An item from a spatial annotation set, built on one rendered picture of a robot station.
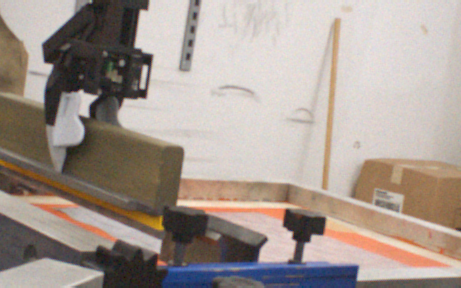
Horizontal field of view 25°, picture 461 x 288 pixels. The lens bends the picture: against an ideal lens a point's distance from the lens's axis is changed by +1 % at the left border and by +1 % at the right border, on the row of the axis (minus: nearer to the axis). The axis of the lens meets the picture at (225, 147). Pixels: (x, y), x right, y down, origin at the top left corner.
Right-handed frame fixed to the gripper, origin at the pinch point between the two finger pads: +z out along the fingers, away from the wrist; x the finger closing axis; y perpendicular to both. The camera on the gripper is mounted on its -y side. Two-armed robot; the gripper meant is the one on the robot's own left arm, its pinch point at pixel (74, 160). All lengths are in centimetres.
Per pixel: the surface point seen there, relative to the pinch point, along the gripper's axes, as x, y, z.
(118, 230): 10.7, -3.7, 9.3
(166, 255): 1.9, 17.0, 6.7
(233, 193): 49, -25, 9
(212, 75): 190, -200, -1
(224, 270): -1.9, 30.3, 4.4
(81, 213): 10.4, -12.0, 9.1
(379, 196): 279, -183, 40
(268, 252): 28.1, 6.0, 9.8
